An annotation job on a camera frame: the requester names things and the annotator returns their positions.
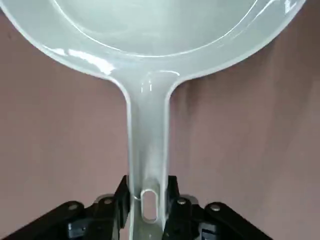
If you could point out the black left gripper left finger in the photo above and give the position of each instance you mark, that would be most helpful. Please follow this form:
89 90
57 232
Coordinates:
75 222

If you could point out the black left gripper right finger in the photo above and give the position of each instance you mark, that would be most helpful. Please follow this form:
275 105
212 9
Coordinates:
200 222

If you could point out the pale grey plastic dustpan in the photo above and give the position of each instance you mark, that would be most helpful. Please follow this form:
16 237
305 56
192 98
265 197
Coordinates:
150 125

